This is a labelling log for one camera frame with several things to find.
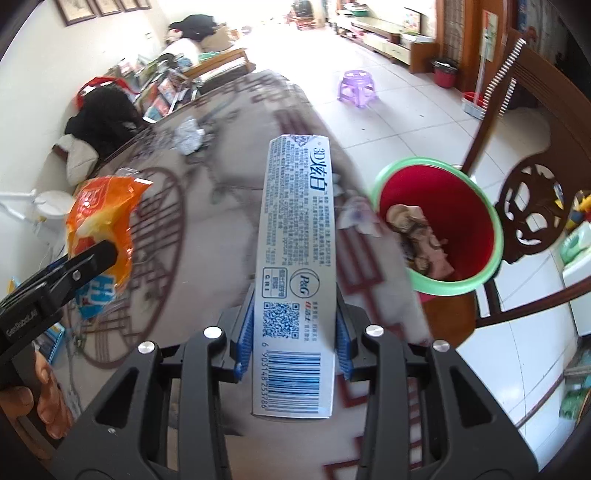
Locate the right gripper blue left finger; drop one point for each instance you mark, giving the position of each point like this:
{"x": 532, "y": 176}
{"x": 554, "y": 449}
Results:
{"x": 237, "y": 326}

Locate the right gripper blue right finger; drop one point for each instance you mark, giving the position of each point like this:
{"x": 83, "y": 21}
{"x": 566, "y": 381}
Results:
{"x": 355, "y": 359}

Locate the blue white toothpaste box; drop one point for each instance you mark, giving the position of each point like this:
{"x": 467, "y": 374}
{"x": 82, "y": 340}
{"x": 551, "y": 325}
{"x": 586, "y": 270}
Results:
{"x": 295, "y": 292}

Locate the orange snack bag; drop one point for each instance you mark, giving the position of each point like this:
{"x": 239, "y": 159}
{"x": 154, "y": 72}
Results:
{"x": 102, "y": 212}

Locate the silver foil wrapper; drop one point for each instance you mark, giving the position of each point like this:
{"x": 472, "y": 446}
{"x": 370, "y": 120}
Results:
{"x": 188, "y": 136}

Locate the small red trash can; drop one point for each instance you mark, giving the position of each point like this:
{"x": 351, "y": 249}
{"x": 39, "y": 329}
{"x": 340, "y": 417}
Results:
{"x": 445, "y": 71}

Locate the person's left hand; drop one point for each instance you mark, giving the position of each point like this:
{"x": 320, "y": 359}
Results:
{"x": 51, "y": 407}

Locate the white desk lamp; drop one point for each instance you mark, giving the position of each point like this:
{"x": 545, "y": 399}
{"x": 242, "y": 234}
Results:
{"x": 44, "y": 213}

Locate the white cloth bag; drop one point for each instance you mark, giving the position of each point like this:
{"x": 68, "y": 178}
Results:
{"x": 81, "y": 159}

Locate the red bin with green rim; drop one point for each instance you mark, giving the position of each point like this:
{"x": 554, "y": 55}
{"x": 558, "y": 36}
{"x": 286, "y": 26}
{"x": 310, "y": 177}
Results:
{"x": 459, "y": 213}

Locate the black clothes pile on chair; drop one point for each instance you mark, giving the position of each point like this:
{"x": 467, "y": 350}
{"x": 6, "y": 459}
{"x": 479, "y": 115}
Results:
{"x": 107, "y": 119}

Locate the wooden dining chair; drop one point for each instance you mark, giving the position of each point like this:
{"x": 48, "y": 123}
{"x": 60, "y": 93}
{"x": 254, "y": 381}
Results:
{"x": 538, "y": 193}

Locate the wooden sofa bench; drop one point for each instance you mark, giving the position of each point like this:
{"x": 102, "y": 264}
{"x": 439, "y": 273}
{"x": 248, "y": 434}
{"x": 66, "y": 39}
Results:
{"x": 220, "y": 69}

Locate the purple plastic stool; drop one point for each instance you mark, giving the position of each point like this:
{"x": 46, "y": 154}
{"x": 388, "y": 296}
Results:
{"x": 357, "y": 87}

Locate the red dustpan with broom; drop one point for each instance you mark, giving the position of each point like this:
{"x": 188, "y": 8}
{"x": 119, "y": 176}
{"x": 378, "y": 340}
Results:
{"x": 473, "y": 102}

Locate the tv cabinet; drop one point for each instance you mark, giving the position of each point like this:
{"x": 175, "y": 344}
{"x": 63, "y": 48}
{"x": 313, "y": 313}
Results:
{"x": 417, "y": 52}

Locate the framed pictures on wall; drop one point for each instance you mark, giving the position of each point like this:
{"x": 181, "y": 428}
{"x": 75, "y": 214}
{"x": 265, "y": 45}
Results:
{"x": 77, "y": 11}

